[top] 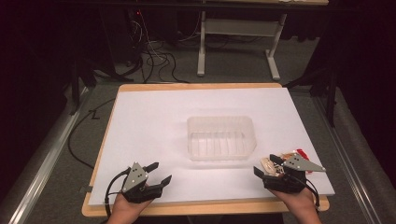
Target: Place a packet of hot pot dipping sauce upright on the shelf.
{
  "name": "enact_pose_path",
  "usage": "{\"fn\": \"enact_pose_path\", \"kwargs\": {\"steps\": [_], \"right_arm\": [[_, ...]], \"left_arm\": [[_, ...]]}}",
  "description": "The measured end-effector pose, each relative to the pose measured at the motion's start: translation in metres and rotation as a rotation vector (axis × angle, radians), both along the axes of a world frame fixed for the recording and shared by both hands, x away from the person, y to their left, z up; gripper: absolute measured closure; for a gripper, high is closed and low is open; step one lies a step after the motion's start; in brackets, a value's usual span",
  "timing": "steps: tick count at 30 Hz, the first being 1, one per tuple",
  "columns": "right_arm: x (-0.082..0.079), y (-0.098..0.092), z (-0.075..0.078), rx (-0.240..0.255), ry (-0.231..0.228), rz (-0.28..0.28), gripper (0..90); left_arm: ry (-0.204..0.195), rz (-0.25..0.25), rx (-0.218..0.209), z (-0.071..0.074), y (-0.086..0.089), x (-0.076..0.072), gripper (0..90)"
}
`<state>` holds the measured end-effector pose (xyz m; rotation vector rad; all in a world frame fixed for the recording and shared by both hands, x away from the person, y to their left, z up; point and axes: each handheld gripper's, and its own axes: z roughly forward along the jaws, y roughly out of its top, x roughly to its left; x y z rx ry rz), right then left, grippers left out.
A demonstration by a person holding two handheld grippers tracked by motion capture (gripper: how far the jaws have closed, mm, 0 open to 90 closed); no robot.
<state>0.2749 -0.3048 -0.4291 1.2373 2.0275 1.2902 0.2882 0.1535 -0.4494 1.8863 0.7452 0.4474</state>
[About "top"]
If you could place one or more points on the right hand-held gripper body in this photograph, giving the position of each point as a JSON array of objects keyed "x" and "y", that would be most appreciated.
[{"x": 295, "y": 177}]

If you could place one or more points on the orange and white snack packet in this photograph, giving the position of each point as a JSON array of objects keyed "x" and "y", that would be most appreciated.
[{"x": 288, "y": 155}]

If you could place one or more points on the black stand legs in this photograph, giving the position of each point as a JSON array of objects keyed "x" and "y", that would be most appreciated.
[
  {"x": 330, "y": 90},
  {"x": 84, "y": 77}
]

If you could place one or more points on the clear plastic container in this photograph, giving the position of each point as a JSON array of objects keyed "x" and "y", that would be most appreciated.
[{"x": 221, "y": 140}]

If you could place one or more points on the clear packet with brown snack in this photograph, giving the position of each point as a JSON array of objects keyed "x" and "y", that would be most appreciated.
[{"x": 270, "y": 167}]

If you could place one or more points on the white board sheet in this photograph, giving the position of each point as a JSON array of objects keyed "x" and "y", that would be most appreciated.
[{"x": 162, "y": 124}]

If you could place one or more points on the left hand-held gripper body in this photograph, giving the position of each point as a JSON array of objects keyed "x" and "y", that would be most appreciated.
[{"x": 135, "y": 177}]

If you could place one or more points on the grey metal floor rail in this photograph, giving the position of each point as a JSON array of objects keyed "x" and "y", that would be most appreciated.
[
  {"x": 46, "y": 155},
  {"x": 345, "y": 155}
]

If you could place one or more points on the white metal desk frame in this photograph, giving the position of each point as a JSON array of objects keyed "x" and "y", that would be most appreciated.
[{"x": 238, "y": 28}]

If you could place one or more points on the person's left hand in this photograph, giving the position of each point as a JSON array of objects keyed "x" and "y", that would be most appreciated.
[{"x": 124, "y": 211}]

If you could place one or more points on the person's right hand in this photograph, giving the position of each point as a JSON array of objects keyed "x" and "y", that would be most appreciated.
[{"x": 300, "y": 205}]

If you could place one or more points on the red snack packet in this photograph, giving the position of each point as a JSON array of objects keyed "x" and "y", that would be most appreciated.
[{"x": 302, "y": 153}]

